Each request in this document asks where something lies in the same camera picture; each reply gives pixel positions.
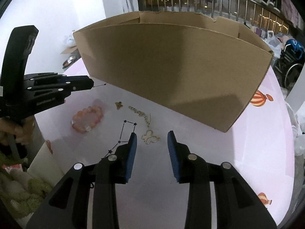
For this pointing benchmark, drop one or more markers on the person's left hand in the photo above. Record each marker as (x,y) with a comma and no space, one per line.
(22,134)

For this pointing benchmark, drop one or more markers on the small gold butterfly charm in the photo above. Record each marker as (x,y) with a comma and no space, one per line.
(119,105)

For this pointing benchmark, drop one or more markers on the large brown cardboard box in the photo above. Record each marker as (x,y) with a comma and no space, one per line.
(203,68)

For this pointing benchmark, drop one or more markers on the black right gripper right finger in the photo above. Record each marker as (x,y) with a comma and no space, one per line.
(189,168)

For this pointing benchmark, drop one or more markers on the white green plush blanket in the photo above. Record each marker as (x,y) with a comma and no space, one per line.
(21,192)

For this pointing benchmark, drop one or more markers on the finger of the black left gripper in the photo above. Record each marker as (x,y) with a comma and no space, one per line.
(78,83)

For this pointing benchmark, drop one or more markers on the blue bag on wheelchair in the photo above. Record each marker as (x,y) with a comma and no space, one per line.
(295,48)

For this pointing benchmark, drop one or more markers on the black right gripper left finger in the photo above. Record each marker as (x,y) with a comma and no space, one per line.
(110,171)

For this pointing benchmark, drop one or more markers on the metal balcony railing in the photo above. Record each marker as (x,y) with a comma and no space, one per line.
(250,12)

